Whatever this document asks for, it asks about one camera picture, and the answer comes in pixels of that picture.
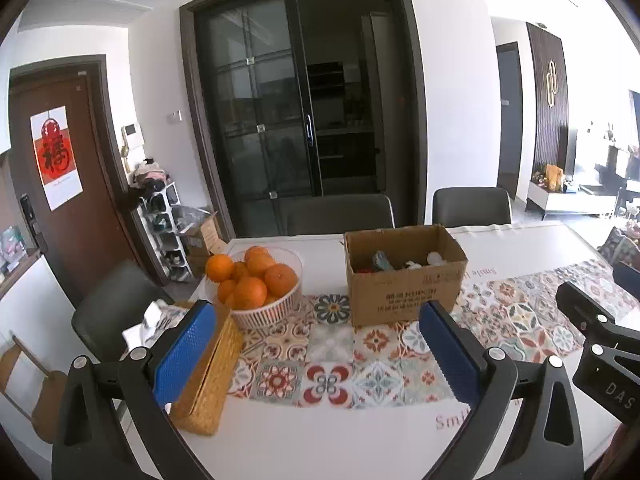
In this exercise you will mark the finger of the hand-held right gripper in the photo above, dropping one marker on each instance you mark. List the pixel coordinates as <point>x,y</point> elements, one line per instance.
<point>585,305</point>
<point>627,280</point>

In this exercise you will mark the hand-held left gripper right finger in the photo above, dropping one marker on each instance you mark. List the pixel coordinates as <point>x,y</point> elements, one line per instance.
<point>450,357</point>

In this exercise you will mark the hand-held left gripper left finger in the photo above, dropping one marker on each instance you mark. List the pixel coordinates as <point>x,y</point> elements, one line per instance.
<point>185,352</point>

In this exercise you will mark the brown cardboard box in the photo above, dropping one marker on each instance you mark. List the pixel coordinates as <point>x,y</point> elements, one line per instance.
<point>400,300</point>

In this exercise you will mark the light blue tissue pack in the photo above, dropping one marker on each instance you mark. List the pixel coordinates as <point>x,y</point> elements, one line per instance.
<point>382,261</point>

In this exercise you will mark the patterned cushion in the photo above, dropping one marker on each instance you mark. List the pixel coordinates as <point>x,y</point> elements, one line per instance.
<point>617,247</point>

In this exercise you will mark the woven tissue box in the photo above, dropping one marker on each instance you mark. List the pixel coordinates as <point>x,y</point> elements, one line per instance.
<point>215,375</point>

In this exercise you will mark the white tissue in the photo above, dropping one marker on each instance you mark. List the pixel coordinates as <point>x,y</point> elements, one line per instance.
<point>150,325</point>

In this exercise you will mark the patterned table runner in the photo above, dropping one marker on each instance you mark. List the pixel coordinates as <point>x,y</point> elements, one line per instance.
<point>380,355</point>

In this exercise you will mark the dark grey side chair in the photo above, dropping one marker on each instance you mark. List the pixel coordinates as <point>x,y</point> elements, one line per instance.
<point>110,305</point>

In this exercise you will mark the white slatted fruit basket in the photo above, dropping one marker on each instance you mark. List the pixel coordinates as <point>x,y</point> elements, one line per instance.
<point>270,312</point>

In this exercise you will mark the pile of oranges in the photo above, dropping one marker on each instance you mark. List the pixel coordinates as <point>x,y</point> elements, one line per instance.
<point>250,277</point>

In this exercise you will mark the white low cabinet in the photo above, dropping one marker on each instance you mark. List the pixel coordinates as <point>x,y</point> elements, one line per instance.
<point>565,202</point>

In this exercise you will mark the open cardboard box with clutter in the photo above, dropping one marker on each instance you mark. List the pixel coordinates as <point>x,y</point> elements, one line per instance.
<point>202,242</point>

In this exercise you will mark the white shoe rack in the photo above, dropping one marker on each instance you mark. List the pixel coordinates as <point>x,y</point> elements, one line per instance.
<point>167,240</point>

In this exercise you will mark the yellow paper bag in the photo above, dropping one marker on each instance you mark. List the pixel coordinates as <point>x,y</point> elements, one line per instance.
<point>554,177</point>

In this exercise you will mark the wooden chair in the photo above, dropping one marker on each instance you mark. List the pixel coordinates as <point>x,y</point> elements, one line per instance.
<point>45,400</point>

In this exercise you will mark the dark grey narrow chair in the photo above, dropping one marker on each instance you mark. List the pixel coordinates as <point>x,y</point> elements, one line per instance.
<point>472,207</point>

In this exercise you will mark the brown entrance door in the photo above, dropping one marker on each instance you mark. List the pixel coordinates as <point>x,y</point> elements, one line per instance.
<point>95,230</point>

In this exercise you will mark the pile of clothes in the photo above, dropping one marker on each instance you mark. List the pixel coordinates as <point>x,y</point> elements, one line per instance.
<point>147,177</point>

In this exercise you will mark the dark grey wide chair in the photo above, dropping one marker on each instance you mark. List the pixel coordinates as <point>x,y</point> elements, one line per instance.
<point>335,215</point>

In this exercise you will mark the black door lock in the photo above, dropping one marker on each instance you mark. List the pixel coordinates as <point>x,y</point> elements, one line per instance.
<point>31,222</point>

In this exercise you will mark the white intercom panel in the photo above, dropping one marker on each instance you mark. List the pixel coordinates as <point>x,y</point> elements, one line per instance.
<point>132,136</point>

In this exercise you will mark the black framed glass door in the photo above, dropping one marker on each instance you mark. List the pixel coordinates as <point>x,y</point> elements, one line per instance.
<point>280,110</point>

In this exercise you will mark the dark slatted wall panel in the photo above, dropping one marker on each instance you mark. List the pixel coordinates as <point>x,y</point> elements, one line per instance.
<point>542,125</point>

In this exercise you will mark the gold wall ornament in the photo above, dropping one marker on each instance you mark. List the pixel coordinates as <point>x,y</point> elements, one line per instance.
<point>551,84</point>

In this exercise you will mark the red and white wall poster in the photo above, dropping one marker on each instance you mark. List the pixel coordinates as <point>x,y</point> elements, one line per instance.
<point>56,157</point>

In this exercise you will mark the wall switch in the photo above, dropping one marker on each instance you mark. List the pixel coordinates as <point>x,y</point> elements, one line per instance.
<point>175,116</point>

